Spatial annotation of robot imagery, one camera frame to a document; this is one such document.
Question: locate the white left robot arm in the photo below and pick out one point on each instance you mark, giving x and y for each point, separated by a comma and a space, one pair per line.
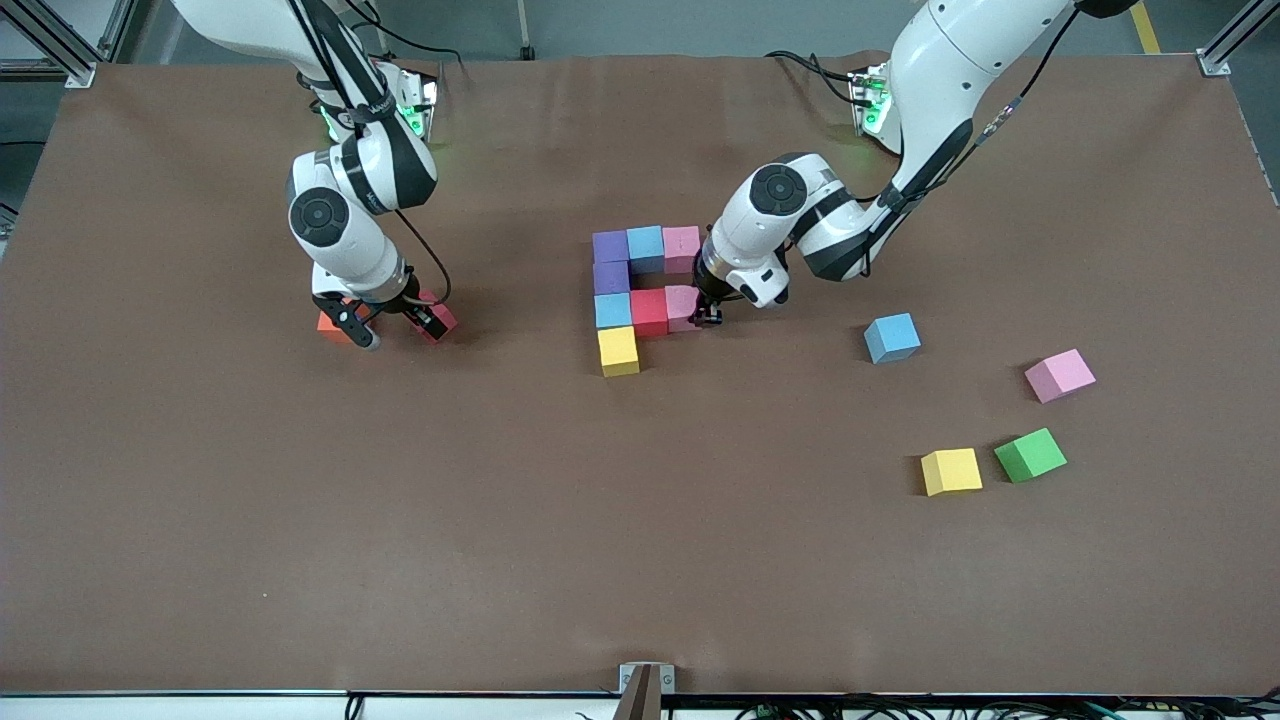
940, 60

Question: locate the green foam cube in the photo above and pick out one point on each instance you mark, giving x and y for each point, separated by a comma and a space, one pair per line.
1028, 455

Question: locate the yellow foam cube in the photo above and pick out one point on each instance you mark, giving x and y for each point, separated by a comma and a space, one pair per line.
618, 350
950, 470

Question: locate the aluminium frame post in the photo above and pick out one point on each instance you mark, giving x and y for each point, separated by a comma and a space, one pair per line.
1213, 62
75, 68

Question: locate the brown table mat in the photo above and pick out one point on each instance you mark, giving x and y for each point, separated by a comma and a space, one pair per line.
640, 580

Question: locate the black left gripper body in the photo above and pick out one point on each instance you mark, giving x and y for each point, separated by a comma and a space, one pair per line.
706, 300

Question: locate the red foam cube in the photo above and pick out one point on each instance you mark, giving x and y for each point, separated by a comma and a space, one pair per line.
649, 312

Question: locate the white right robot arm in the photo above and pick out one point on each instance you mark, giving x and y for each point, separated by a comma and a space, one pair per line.
320, 215

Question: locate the metal table edge bracket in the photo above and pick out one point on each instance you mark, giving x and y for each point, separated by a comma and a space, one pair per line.
645, 690

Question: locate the orange foam cube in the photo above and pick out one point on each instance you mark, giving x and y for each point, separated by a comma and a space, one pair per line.
328, 325

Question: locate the pink foam cube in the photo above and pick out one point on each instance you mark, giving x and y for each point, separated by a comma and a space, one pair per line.
1060, 375
682, 250
681, 308

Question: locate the blue foam cube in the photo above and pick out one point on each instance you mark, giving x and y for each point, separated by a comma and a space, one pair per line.
647, 248
890, 337
613, 310

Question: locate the purple foam cube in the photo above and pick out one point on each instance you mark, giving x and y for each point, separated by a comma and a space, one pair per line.
612, 278
610, 247

